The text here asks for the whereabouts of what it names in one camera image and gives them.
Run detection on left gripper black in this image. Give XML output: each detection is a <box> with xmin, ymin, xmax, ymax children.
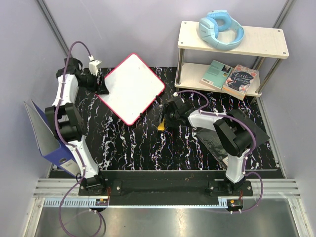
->
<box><xmin>78</xmin><ymin>70</ymin><xmax>109</xmax><ymax>95</ymax></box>

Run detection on yellow black whiteboard eraser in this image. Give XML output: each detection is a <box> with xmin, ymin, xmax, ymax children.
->
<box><xmin>157</xmin><ymin>118</ymin><xmax>165</xmax><ymax>132</ymax></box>

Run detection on pink framed whiteboard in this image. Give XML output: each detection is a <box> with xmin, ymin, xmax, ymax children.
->
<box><xmin>98</xmin><ymin>53</ymin><xmax>165</xmax><ymax>126</ymax></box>

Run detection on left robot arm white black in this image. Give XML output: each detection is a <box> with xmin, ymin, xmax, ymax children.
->
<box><xmin>45</xmin><ymin>56</ymin><xmax>109</xmax><ymax>196</ymax></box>

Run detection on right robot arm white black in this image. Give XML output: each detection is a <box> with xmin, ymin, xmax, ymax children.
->
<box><xmin>158</xmin><ymin>97</ymin><xmax>261</xmax><ymax>196</ymax></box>

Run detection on black notebook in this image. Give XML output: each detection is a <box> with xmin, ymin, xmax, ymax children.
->
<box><xmin>197</xmin><ymin>109</ymin><xmax>270</xmax><ymax>169</ymax></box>

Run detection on teal paperback book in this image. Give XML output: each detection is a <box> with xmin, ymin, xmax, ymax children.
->
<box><xmin>199</xmin><ymin>60</ymin><xmax>234</xmax><ymax>90</ymax></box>

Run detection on little women book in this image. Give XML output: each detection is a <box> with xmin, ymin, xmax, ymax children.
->
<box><xmin>221</xmin><ymin>65</ymin><xmax>259</xmax><ymax>100</ymax></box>

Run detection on blue headphones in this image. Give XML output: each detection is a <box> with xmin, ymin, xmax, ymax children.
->
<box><xmin>198</xmin><ymin>10</ymin><xmax>244</xmax><ymax>51</ymax></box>

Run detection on white two-tier shelf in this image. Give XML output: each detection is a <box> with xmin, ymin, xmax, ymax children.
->
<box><xmin>174</xmin><ymin>21</ymin><xmax>289</xmax><ymax>97</ymax></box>

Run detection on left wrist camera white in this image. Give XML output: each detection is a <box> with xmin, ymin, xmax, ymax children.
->
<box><xmin>88</xmin><ymin>56</ymin><xmax>102</xmax><ymax>76</ymax></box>

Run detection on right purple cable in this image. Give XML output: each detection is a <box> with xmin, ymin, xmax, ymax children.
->
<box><xmin>176</xmin><ymin>90</ymin><xmax>265</xmax><ymax>213</ymax></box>

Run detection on purple cable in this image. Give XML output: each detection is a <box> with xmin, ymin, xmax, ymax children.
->
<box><xmin>176</xmin><ymin>90</ymin><xmax>265</xmax><ymax>213</ymax></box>
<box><xmin>54</xmin><ymin>41</ymin><xmax>107</xmax><ymax>237</ymax></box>

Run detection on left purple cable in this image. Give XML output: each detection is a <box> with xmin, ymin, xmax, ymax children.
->
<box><xmin>54</xmin><ymin>41</ymin><xmax>107</xmax><ymax>237</ymax></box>

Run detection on blue ring binder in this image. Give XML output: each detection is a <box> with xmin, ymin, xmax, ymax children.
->
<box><xmin>24</xmin><ymin>101</ymin><xmax>80</xmax><ymax>177</ymax></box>

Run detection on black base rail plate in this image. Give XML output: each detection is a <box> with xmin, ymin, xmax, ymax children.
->
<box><xmin>79</xmin><ymin>170</ymin><xmax>253</xmax><ymax>197</ymax></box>

